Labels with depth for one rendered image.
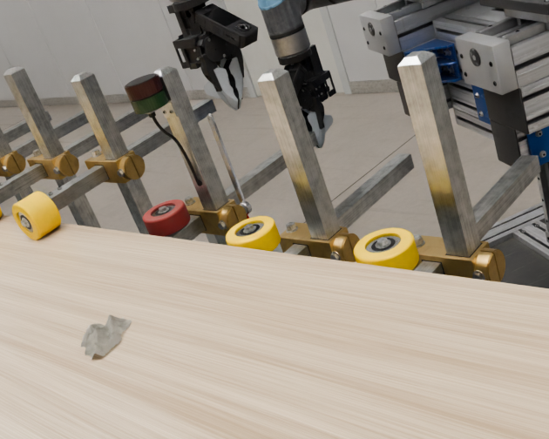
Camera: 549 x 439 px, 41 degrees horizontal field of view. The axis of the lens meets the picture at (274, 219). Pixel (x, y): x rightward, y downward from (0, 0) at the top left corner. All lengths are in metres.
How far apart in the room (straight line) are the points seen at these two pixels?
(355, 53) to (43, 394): 3.84
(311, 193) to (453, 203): 0.25
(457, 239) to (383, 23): 0.85
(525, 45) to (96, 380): 0.89
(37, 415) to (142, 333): 0.16
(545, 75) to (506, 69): 0.08
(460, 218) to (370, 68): 3.60
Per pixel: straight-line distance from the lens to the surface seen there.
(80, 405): 0.92
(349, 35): 4.58
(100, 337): 1.01
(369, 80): 4.62
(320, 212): 1.16
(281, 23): 1.53
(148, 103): 1.24
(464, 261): 1.04
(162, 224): 1.31
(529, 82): 1.38
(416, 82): 0.94
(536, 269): 2.14
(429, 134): 0.97
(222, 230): 1.35
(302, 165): 1.13
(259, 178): 1.47
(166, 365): 0.91
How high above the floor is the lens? 1.37
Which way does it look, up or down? 24 degrees down
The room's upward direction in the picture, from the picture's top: 20 degrees counter-clockwise
